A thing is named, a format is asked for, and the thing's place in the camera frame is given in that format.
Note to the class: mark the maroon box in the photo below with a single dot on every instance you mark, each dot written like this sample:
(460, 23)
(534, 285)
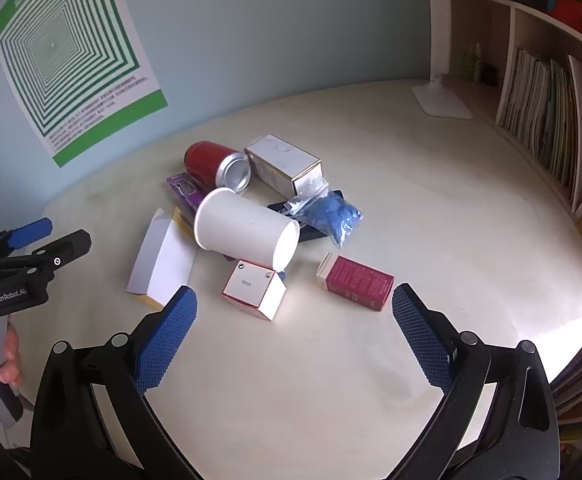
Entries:
(361, 280)

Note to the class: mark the small white pink box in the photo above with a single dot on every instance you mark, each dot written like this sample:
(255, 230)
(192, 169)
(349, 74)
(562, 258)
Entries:
(251, 285)

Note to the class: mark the clear bag of blue gloves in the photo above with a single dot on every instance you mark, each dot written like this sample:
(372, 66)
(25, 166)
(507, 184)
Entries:
(333, 212)

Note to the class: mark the white marbled carton box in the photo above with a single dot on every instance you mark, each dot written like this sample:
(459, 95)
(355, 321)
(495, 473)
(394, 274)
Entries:
(278, 157)

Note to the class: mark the black packet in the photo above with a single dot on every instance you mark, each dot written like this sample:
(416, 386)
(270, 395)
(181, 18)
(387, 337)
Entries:
(311, 234)

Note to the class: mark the light wooden bookshelf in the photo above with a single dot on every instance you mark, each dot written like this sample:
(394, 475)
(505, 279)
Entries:
(513, 25)

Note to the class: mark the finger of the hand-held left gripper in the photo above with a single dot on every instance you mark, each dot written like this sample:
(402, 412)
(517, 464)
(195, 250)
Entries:
(31, 232)
(66, 247)

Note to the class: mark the green striped wall poster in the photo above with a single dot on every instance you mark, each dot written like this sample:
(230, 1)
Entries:
(71, 50)

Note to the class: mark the row of upright books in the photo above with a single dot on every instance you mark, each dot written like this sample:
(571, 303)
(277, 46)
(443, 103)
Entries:
(536, 105)

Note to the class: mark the purple packet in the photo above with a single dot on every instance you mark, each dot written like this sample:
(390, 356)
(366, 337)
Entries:
(186, 192)

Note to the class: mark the flattened white yellow carton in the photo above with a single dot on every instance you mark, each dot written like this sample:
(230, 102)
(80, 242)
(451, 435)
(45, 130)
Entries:
(163, 265)

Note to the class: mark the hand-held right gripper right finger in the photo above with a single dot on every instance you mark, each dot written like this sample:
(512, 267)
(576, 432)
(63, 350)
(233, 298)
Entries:
(421, 340)

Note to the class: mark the red drink can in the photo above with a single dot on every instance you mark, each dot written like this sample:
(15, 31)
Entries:
(203, 160)

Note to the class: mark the white paper cup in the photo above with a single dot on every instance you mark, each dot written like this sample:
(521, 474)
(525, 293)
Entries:
(241, 230)

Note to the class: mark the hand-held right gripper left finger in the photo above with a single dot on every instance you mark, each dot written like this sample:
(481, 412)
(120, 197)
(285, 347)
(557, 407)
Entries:
(168, 340)

